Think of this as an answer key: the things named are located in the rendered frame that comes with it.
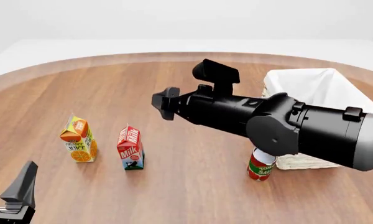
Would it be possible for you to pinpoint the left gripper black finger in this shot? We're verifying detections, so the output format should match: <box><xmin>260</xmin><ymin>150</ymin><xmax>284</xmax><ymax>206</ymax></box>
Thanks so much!
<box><xmin>0</xmin><ymin>161</ymin><xmax>39</xmax><ymax>210</ymax></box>

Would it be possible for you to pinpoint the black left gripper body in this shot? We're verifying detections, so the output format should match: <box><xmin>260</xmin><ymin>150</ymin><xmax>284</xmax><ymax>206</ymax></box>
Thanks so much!
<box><xmin>0</xmin><ymin>202</ymin><xmax>37</xmax><ymax>224</ymax></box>

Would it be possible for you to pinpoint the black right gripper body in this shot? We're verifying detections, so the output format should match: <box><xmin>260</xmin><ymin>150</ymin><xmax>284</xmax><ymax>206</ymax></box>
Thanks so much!
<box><xmin>151</xmin><ymin>86</ymin><xmax>182</xmax><ymax>121</ymax></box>

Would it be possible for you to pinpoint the red milk carton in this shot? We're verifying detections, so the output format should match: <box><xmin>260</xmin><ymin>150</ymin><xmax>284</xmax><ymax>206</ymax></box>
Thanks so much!
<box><xmin>116</xmin><ymin>123</ymin><xmax>145</xmax><ymax>171</ymax></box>

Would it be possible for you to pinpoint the white cloth basket liner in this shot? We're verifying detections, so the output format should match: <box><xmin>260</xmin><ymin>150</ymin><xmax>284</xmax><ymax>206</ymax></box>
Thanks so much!
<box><xmin>262</xmin><ymin>67</ymin><xmax>373</xmax><ymax>120</ymax></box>

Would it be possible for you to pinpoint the pale wicker basket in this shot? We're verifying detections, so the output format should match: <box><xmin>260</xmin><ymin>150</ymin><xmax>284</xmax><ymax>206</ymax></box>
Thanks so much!
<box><xmin>260</xmin><ymin>78</ymin><xmax>343</xmax><ymax>171</ymax></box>

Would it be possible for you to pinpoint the orange juice carton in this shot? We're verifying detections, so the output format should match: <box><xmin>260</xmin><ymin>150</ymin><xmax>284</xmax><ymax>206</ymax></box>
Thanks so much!
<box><xmin>59</xmin><ymin>113</ymin><xmax>98</xmax><ymax>164</ymax></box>

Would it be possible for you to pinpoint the red tomato sauce can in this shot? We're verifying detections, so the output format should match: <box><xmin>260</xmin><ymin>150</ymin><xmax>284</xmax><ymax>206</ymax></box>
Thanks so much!
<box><xmin>247</xmin><ymin>147</ymin><xmax>278</xmax><ymax>182</ymax></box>

